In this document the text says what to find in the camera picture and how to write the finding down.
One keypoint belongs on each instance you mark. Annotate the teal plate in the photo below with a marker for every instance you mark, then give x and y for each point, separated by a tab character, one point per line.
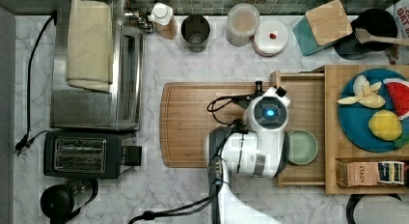
354	118

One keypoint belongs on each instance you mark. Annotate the wooden spatula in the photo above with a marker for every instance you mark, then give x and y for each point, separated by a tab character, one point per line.
364	36

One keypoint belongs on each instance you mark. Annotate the clear plastic jar with snacks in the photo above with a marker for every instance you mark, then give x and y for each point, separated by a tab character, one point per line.
243	20

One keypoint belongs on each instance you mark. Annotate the oats package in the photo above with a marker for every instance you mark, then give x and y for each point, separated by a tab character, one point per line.
399	54

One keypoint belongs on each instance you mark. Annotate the black two-slot toaster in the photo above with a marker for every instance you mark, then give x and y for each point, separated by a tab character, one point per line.
90	155

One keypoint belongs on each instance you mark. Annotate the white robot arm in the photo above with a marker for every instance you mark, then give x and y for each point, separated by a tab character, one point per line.
255	145

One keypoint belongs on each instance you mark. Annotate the bottle with white cap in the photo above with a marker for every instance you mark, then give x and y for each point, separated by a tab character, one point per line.
163	18

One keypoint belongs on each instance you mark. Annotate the folded beige towel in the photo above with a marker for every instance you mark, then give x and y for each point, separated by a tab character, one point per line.
90	46

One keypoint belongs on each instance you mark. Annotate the watermelon slice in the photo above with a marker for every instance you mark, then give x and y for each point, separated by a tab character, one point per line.
398	90

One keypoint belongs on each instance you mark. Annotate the white lidded ceramic jar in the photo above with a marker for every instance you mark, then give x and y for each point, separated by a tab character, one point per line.
270	38

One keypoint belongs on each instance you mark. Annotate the wooden drawer cabinet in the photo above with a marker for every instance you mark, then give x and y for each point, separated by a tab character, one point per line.
338	146

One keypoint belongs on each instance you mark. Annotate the teal canister with wooden lid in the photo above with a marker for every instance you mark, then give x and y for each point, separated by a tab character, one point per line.
321	27

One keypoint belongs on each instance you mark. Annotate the bamboo cutting board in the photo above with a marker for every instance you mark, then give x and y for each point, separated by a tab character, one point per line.
185	122

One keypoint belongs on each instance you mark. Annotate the dark metal cup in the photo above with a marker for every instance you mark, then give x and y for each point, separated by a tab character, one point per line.
195	30

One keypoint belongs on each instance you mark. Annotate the yellow lemon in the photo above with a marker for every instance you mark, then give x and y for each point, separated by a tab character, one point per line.
385	125

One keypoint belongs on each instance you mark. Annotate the peeled banana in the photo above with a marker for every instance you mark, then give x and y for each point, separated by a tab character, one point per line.
364	93

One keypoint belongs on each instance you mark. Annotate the green bowl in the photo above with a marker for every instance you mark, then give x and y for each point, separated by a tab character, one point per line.
303	147

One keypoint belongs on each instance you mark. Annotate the black kettle with lid knob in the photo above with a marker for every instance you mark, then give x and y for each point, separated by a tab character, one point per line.
62	202

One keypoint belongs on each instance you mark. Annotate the tea bag box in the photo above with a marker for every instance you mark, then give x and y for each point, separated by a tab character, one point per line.
371	173

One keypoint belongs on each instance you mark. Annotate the stainless steel toaster oven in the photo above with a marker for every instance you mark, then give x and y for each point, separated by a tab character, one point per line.
73	107

